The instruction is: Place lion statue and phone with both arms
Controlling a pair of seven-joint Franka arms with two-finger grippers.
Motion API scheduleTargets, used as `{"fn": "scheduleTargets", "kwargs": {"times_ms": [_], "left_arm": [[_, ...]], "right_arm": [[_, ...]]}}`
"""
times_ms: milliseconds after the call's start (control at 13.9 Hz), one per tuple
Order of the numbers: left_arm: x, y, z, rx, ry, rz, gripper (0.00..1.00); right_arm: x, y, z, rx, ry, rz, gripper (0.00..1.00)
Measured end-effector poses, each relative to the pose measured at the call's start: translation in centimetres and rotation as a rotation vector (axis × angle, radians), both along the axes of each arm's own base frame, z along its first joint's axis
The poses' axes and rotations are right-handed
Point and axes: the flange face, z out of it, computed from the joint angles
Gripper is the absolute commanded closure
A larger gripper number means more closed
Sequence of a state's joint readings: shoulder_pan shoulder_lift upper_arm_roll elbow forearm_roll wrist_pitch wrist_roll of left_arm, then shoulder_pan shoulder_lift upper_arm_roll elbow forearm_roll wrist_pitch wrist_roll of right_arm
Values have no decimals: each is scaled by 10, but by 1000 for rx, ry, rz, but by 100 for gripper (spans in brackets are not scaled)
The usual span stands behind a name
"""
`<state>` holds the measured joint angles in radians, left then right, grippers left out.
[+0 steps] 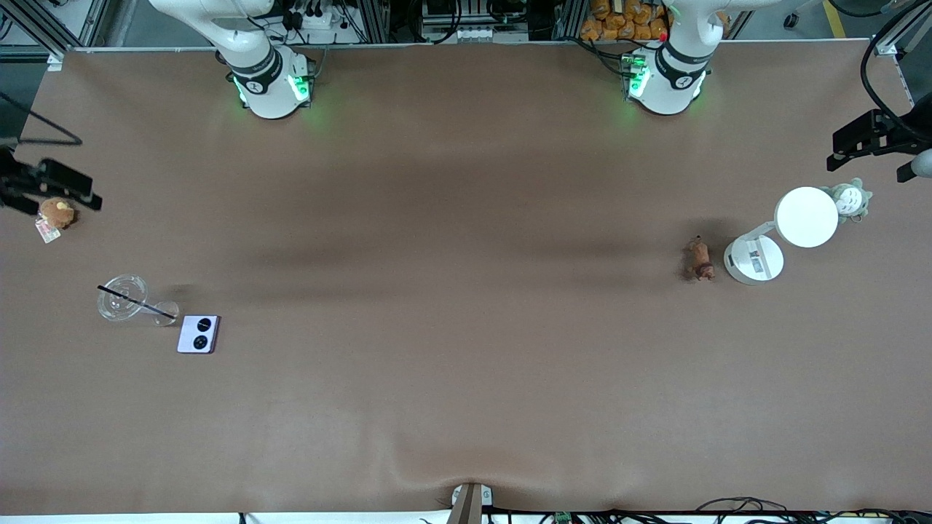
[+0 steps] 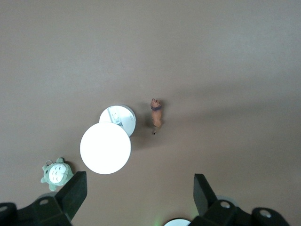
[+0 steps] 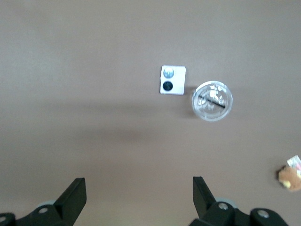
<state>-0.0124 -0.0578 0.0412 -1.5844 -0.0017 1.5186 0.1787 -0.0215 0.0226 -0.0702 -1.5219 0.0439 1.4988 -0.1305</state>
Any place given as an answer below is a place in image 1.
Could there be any purple flip phone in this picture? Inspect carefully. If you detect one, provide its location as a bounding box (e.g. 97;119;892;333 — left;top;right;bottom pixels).
177;314;220;355

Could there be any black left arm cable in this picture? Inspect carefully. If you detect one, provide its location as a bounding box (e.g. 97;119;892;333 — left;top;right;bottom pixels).
860;0;932;139

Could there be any white power strip with plugs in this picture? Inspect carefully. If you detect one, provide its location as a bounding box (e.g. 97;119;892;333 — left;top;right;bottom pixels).
288;6;358;33

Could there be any grey white plush toy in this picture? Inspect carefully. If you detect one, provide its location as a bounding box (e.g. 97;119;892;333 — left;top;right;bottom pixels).
821;178;873;223

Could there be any clear plastic cup with lid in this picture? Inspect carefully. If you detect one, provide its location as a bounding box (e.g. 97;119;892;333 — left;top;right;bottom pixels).
97;274;181;327

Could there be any long white power strip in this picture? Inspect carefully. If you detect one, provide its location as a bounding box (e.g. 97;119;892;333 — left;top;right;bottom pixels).
424;25;530;42

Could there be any brown plush toy with tag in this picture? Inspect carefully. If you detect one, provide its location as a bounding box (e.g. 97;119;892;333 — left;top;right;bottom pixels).
35;197;76;245

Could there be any white desk lamp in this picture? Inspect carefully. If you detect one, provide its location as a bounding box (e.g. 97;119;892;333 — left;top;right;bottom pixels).
723;186;840;285

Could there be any brown lion statue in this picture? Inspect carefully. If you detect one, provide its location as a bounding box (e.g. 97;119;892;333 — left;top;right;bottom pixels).
687;235;716;282

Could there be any black cable bundle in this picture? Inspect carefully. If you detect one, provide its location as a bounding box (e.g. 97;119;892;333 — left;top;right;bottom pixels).
695;496;932;524

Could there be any aluminium frame post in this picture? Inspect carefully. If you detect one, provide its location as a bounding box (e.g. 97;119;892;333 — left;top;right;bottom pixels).
872;0;932;55
11;0;110;55

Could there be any bag of orange items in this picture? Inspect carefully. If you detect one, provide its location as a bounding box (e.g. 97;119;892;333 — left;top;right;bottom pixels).
580;0;671;41

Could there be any black drinking straw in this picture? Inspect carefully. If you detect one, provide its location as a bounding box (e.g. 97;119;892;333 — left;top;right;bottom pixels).
97;285;175;319

